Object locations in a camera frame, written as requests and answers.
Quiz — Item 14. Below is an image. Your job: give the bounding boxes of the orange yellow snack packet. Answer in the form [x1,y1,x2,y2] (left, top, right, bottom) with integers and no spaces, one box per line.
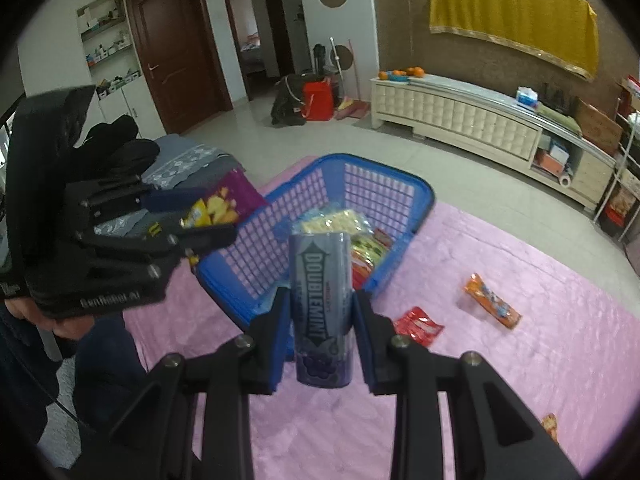
[540,413,559,443]

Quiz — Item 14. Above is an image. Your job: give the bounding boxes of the purple yellow cracker bag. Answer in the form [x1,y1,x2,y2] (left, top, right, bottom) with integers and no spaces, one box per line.
[179,169,271,267]

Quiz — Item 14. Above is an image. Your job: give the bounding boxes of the red snack packet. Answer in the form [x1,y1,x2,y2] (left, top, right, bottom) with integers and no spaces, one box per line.
[393,307,445,348]

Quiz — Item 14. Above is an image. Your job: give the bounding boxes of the orange snack stick pack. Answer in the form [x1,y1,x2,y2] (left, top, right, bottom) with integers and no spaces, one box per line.
[464,273,522,330]

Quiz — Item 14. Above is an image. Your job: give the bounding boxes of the blue doublemint gum can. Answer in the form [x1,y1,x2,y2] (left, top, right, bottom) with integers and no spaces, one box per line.
[290,232,352,389]

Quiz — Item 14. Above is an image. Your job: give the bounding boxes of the cracker pack green ends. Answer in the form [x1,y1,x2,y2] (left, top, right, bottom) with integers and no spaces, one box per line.
[295,208,373,236]

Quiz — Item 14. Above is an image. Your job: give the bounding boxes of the red white snack bag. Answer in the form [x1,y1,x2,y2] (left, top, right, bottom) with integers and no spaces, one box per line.
[350,229,394,289]

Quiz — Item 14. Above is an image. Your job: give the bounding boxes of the blue plastic basket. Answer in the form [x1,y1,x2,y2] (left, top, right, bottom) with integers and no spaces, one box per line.
[195,154,435,328]

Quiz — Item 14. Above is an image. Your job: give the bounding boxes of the left hand in black glove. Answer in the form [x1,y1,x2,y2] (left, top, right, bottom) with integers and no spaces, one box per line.
[70,115,160,181]

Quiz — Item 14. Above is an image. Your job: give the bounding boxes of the pink table cloth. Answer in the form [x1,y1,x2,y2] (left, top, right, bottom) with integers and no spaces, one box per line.
[121,155,640,480]

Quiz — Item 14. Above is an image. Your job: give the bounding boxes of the black bag on floor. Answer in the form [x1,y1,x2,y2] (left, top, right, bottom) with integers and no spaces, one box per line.
[270,73,314,127]

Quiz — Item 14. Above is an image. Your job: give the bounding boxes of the dark brown wooden door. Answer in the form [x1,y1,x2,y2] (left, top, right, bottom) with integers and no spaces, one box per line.
[125,0,232,133]

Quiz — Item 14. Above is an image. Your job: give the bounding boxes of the red bag on floor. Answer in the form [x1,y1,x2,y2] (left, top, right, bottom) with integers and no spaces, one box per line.
[302,78,334,122]

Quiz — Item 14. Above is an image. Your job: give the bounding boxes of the oranges on cabinet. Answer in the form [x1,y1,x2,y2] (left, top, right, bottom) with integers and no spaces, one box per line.
[378,66,426,82]

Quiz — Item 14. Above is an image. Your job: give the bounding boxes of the cream tv cabinet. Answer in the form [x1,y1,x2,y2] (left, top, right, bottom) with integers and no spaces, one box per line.
[371,75,615,211]

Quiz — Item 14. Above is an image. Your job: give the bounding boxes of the brown cardboard box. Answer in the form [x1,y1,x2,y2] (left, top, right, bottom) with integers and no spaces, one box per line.
[575,100,623,156]

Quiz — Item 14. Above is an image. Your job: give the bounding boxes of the blue tissue box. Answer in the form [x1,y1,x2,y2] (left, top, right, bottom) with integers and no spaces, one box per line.
[516,87,538,108]

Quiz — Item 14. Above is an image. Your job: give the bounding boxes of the white metal shelf rack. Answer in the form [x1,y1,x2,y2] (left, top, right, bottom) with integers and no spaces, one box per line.
[592,75,639,245]

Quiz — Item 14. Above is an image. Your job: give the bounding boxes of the white wall shelf cabinet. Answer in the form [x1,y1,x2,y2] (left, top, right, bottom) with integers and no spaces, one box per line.
[77,0,166,140]

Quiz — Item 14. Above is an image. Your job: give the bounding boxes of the yellow cloth on wall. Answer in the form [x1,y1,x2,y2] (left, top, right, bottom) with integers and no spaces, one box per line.
[430,0,599,80]

